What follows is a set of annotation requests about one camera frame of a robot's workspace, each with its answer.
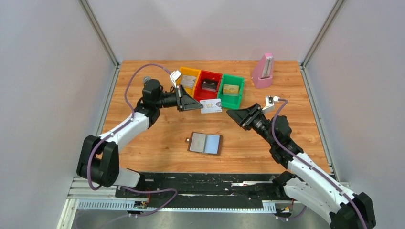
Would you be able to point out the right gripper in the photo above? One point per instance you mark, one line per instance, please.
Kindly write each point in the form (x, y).
(240, 116)

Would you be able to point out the green plastic bin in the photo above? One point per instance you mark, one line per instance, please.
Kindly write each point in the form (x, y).
(231, 102)

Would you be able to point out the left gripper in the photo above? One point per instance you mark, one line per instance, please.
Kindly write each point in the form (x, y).
(185, 101)

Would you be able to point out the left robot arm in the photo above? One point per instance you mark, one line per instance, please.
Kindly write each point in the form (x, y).
(99, 158)

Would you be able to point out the black card in red bin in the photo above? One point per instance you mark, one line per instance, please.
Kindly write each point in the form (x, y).
(209, 85)

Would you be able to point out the silver card in yellow bin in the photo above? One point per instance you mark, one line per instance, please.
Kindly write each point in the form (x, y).
(188, 81)

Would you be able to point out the red plastic bin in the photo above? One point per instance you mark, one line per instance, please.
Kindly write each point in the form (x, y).
(200, 94)

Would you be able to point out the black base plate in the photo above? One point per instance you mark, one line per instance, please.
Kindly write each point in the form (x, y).
(208, 190)

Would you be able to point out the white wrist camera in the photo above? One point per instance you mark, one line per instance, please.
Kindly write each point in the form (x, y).
(270, 103)
(174, 76)

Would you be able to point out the silver VIP card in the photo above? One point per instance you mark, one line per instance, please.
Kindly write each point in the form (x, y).
(211, 106)

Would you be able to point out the pink metronome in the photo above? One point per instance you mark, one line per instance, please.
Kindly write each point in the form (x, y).
(262, 74)

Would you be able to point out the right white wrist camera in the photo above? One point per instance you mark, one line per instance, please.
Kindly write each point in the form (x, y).
(270, 103)

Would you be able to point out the black microphone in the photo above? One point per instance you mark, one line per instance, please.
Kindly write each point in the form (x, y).
(146, 79)

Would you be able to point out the gold card in green bin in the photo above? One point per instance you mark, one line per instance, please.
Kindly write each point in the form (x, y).
(230, 90)

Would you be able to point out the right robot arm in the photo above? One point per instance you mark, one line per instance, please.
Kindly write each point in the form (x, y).
(303, 180)

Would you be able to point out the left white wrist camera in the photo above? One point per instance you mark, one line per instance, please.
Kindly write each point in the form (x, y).
(174, 76)

